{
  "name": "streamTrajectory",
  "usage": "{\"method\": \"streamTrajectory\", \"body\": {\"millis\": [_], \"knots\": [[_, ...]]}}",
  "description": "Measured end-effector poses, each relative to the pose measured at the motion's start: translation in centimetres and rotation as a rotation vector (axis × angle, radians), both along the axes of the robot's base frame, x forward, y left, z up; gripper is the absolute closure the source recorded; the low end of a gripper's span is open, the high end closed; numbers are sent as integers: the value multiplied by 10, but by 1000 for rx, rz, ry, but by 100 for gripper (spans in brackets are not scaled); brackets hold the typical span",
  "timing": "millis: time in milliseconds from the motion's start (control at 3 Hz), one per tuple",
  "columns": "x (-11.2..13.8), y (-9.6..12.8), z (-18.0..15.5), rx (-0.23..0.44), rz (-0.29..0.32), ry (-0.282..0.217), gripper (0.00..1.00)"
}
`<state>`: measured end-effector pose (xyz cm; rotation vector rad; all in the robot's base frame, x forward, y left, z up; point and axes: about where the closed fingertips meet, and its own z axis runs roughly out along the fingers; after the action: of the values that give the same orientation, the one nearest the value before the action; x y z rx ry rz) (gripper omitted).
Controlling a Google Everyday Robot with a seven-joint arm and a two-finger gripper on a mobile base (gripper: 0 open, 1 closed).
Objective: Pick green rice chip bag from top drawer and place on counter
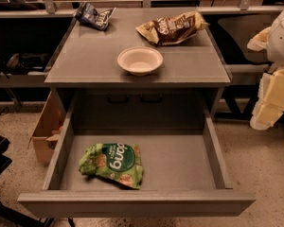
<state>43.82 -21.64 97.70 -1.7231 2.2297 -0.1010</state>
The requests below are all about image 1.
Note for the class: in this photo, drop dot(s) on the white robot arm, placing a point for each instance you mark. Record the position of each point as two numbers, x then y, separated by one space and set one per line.
275 46

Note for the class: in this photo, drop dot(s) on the black equipment on left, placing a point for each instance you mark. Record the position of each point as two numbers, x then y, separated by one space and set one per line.
17 218

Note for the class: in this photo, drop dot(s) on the grey cabinet with counter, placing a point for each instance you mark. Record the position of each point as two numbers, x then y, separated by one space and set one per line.
181 95

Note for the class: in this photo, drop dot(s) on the black headphones on shelf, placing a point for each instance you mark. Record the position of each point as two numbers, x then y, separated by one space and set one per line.
23 63

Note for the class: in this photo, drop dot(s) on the blue chip bag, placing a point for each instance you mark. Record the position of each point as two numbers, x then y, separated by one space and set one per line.
88 15

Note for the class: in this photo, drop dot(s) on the white paper bowl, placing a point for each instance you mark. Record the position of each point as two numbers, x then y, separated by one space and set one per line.
140 60

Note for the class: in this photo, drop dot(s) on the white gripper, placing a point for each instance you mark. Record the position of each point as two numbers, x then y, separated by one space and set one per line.
281 40

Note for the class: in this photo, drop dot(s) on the open grey top drawer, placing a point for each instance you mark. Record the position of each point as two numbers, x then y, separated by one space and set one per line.
184 175

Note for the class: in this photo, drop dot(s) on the cardboard box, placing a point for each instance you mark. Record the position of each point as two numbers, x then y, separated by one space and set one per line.
45 135

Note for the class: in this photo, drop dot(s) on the brown chip bag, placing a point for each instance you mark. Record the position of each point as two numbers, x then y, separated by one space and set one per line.
172 30

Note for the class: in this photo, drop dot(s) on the metal shelf rack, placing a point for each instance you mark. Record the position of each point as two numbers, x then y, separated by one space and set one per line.
39 24

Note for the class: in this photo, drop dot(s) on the green rice chip bag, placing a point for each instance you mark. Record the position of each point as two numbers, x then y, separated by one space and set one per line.
113 161

